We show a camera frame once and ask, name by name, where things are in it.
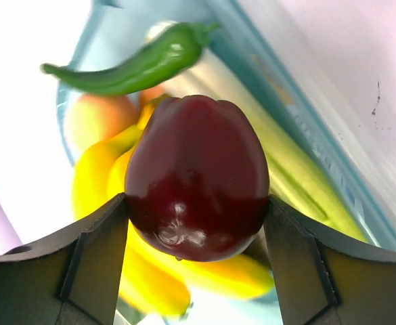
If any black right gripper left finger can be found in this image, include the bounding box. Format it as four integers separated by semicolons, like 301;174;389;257
0;194;128;324

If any red apple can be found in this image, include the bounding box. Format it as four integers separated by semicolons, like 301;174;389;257
125;95;269;262

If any green chili pepper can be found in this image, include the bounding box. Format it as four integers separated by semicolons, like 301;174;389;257
41;22;220;96

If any yellow green corn cob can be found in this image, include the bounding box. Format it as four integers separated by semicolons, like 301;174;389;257
146;20;368;243

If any orange peach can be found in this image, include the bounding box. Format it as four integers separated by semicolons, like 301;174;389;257
64;85;165;155

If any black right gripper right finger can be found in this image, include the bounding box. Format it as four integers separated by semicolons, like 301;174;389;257
264;196;396;324

